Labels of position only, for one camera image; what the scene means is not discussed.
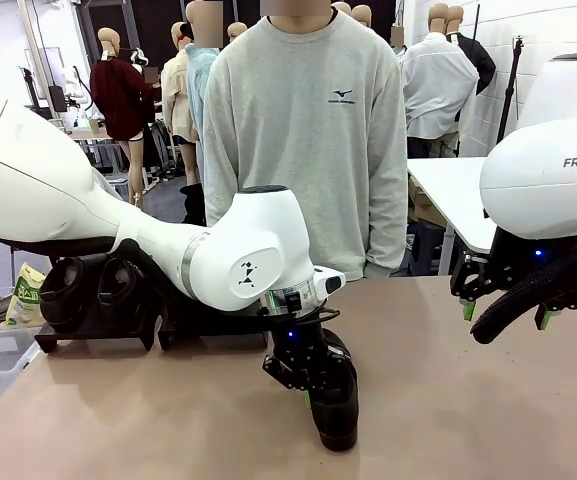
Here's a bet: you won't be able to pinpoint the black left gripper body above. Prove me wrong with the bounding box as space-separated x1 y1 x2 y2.
272 327 329 374

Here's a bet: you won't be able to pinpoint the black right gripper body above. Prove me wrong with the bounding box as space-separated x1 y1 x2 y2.
487 234 577 291

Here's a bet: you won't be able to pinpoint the black chunky loafer shoe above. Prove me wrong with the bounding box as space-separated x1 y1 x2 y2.
310 329 360 453

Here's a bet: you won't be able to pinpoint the black strap dress shoe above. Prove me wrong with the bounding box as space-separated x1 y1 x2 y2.
39 255 94 334
96 255 162 331

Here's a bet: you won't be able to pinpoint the person right forearm grey sleeve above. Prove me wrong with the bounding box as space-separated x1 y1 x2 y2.
202 164 242 231

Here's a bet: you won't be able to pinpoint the person left forearm grey sleeve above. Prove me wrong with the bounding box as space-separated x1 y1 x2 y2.
365 164 409 279

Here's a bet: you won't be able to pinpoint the black metal shoe stand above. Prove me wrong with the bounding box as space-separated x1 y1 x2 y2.
157 299 272 350
34 294 169 354

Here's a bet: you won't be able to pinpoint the black equipment case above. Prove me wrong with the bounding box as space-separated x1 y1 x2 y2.
410 219 457 276

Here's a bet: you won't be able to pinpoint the large white table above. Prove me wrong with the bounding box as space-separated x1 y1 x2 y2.
406 156 499 276

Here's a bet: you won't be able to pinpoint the cardboard box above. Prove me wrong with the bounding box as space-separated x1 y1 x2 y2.
407 177 447 226

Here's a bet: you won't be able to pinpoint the black boots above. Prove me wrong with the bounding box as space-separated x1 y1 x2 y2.
181 182 207 226

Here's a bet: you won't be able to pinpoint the tall black tripod pole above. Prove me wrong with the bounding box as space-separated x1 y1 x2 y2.
496 34 527 141

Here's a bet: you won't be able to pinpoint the mannequin in white shirt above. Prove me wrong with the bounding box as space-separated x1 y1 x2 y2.
398 2 480 159

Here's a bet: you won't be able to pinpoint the person in grey sweatshirt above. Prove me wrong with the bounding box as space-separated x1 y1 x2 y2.
202 0 409 281

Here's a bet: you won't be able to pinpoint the mannequin in black jacket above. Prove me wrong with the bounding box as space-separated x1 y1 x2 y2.
446 4 498 96

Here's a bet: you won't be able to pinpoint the white cloth cover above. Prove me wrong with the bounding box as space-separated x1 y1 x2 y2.
90 167 129 201

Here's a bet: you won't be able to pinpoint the green and white bag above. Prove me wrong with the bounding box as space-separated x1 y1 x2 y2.
0 263 49 329

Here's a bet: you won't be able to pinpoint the mannequin in beige shirt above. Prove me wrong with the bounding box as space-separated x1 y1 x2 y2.
160 22 202 186

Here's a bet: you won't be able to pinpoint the mannequin in light blue shirt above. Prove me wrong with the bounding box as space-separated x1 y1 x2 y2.
185 0 222 146

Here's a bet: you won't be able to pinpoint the mannequin in maroon sweater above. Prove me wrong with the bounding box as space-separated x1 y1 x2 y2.
89 27 157 211

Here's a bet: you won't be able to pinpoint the black rectangular box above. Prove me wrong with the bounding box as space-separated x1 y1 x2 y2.
47 84 68 114

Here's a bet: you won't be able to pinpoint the slanted black tripod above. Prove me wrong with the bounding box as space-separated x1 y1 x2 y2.
21 67 49 119

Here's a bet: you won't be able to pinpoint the black right arm cable sleeve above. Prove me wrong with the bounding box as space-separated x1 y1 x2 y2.
470 234 577 345

